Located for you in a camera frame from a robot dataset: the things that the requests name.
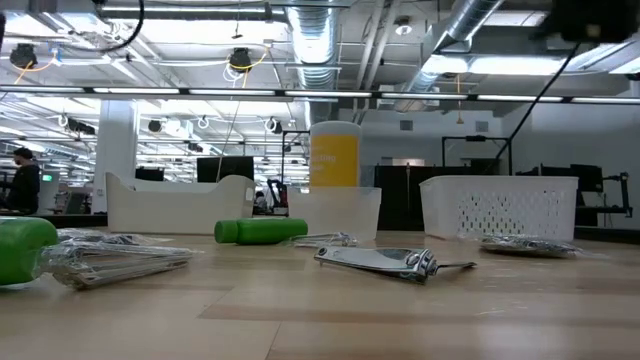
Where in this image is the green travel bottle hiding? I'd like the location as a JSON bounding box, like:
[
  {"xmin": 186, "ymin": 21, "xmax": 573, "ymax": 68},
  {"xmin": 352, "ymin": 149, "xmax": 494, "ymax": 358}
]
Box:
[
  {"xmin": 0, "ymin": 216, "xmax": 60, "ymax": 287},
  {"xmin": 214, "ymin": 217, "xmax": 309, "ymax": 246}
]

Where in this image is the black round item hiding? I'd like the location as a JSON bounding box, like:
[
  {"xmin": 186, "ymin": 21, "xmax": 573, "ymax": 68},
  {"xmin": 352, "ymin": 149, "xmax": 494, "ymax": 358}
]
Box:
[
  {"xmin": 477, "ymin": 233, "xmax": 596, "ymax": 260},
  {"xmin": 56, "ymin": 227, "xmax": 174, "ymax": 247}
]

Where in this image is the yellow canister with white lid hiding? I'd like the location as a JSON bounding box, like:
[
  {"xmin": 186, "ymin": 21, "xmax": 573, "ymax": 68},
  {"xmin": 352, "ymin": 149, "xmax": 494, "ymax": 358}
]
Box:
[{"xmin": 309, "ymin": 120, "xmax": 362, "ymax": 189}]

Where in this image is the clear plastic bin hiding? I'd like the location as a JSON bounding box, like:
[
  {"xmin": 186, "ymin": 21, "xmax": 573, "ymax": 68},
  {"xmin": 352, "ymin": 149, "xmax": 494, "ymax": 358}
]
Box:
[{"xmin": 287, "ymin": 186, "xmax": 382, "ymax": 242}]

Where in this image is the black partition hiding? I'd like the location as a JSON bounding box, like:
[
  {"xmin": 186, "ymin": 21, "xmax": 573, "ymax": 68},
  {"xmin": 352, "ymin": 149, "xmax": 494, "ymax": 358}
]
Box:
[{"xmin": 373, "ymin": 158, "xmax": 514, "ymax": 232}]

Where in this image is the long ceiling light strip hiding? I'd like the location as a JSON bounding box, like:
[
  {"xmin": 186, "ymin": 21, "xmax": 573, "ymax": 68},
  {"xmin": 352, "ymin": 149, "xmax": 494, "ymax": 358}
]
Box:
[{"xmin": 0, "ymin": 84, "xmax": 640, "ymax": 105}]

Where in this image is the chrome open nail clipper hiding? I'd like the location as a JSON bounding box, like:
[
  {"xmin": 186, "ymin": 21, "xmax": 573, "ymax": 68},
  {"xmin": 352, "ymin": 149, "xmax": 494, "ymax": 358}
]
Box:
[{"xmin": 313, "ymin": 245, "xmax": 478, "ymax": 286}]

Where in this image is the large black monitor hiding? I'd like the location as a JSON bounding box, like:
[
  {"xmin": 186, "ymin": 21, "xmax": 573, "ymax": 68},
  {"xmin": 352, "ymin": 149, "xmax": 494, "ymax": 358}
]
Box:
[{"xmin": 196, "ymin": 156, "xmax": 255, "ymax": 184}]

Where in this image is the white perforated plastic basket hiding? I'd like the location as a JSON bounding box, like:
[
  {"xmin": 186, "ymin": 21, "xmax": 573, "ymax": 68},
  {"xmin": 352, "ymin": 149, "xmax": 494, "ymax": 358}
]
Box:
[{"xmin": 419, "ymin": 174, "xmax": 580, "ymax": 243}]

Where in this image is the white solid plastic bin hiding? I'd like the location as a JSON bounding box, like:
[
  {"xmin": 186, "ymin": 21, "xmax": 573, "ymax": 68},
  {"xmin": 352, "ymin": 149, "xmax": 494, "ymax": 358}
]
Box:
[{"xmin": 105, "ymin": 172, "xmax": 257, "ymax": 235}]

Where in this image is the small black monitor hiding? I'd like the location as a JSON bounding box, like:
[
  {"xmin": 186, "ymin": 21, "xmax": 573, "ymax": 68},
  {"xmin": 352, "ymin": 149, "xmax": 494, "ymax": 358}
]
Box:
[{"xmin": 134, "ymin": 167, "xmax": 165, "ymax": 182}]

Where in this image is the white column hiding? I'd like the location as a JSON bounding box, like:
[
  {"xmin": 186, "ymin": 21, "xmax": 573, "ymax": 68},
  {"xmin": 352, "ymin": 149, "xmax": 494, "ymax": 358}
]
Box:
[{"xmin": 92, "ymin": 99, "xmax": 139, "ymax": 215}]

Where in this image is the black background equipment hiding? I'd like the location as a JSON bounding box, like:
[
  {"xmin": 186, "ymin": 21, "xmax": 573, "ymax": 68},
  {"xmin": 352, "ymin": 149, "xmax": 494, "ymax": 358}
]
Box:
[{"xmin": 517, "ymin": 163, "xmax": 634, "ymax": 227}]

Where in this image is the person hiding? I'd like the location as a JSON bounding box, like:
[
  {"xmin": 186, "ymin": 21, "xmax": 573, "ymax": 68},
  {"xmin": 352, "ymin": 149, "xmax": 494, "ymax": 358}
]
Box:
[{"xmin": 0, "ymin": 147, "xmax": 42, "ymax": 216}]

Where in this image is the round silver air duct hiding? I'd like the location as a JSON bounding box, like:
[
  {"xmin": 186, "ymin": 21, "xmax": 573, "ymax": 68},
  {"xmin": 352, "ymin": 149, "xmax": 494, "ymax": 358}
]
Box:
[{"xmin": 285, "ymin": 0, "xmax": 342, "ymax": 126}]

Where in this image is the black hanging cord reel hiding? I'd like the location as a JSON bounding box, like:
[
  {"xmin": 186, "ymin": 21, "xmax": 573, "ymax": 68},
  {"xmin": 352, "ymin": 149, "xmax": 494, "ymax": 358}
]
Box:
[
  {"xmin": 9, "ymin": 43, "xmax": 39, "ymax": 69},
  {"xmin": 228, "ymin": 47, "xmax": 254, "ymax": 74}
]

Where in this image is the black metal frame stand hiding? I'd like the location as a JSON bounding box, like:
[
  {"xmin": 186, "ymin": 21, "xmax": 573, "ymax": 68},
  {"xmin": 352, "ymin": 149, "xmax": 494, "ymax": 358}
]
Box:
[{"xmin": 441, "ymin": 135, "xmax": 513, "ymax": 176}]

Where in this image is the slanted silver air duct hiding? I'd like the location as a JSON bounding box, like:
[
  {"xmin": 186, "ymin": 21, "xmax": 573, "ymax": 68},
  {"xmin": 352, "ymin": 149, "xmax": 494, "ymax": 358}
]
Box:
[{"xmin": 394, "ymin": 0, "xmax": 506, "ymax": 111}]

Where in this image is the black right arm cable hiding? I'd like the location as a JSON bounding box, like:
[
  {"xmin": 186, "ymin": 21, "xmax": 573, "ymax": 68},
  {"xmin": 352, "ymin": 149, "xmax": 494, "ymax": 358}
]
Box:
[{"xmin": 492, "ymin": 42, "xmax": 582, "ymax": 174}]

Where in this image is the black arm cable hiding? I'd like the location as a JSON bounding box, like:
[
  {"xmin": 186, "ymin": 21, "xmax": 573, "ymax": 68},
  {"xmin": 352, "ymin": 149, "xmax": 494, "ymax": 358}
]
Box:
[
  {"xmin": 492, "ymin": 42, "xmax": 582, "ymax": 174},
  {"xmin": 94, "ymin": 0, "xmax": 146, "ymax": 54}
]

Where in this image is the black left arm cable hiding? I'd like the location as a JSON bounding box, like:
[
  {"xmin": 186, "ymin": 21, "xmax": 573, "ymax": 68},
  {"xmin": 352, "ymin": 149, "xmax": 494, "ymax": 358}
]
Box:
[{"xmin": 94, "ymin": 0, "xmax": 146, "ymax": 54}]

